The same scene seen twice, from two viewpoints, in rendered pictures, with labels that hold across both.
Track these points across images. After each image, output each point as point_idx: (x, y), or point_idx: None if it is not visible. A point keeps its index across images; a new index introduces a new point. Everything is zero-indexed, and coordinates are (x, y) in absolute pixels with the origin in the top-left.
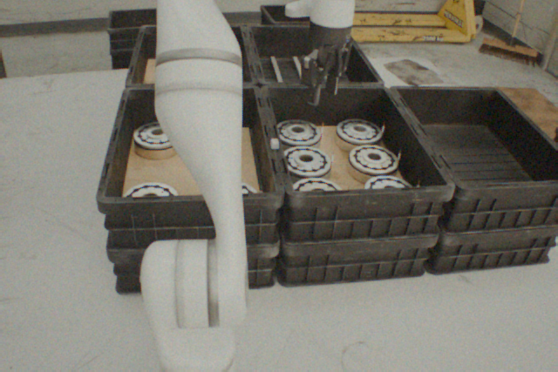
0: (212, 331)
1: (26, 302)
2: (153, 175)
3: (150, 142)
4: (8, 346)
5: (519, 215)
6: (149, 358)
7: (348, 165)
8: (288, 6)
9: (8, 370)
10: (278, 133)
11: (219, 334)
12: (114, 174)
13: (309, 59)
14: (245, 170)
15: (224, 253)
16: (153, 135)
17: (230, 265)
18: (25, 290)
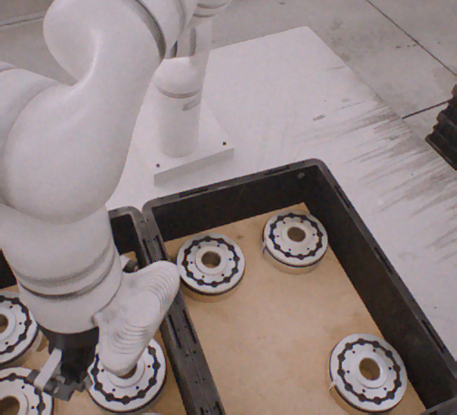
0: (168, 67)
1: (364, 211)
2: (328, 308)
3: (364, 344)
4: (345, 176)
5: None
6: None
7: (55, 400)
8: (173, 265)
9: (330, 161)
10: (169, 324)
11: (163, 68)
12: (343, 224)
13: (121, 255)
14: (215, 356)
15: None
16: (368, 356)
17: None
18: (375, 221)
